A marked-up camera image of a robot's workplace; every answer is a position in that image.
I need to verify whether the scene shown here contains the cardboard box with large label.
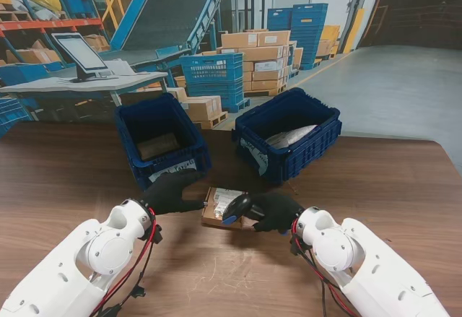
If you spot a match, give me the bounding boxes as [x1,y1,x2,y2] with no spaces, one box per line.
[136,132,181,162]

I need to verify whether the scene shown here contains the blue bin labelled bagged parcels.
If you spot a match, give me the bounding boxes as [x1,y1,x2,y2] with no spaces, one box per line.
[232,87,342,188]

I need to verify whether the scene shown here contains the black and blue barcode scanner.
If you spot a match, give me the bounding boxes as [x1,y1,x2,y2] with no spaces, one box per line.
[222,194,289,235]

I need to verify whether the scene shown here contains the white padded mailer bag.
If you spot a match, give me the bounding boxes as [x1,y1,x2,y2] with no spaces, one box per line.
[265,124,318,149]

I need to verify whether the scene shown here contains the paper label boxed parcels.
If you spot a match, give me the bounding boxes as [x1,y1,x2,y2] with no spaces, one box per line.
[148,157,198,184]

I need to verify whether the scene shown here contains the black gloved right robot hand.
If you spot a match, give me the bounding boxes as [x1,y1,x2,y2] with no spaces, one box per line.
[248,191,307,234]

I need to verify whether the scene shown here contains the red black left arm cable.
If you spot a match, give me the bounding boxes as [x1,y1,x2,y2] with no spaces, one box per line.
[96,215,162,317]

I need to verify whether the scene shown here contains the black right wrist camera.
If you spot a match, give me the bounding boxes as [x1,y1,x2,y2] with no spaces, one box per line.
[290,235,308,257]

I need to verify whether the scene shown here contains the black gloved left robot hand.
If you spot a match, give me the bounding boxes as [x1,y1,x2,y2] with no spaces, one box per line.
[140,170,206,216]

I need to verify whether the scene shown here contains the red black arm cable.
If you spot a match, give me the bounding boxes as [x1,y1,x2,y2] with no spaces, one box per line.
[96,215,162,317]
[291,219,355,317]

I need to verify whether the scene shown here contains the small cardboard box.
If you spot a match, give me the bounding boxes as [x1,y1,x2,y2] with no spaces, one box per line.
[201,186,254,232]

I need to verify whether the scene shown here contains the red black right arm cable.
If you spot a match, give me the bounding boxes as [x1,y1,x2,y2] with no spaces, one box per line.
[291,219,355,317]

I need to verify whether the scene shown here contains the printed warehouse backdrop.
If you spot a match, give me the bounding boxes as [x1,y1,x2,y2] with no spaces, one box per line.
[0,0,462,177]

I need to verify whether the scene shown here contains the blue bin labelled boxed parcels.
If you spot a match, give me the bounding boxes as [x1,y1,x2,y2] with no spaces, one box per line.
[114,92,212,192]

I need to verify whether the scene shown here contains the paper label bagged parcels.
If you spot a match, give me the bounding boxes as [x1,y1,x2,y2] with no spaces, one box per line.
[240,138,270,177]

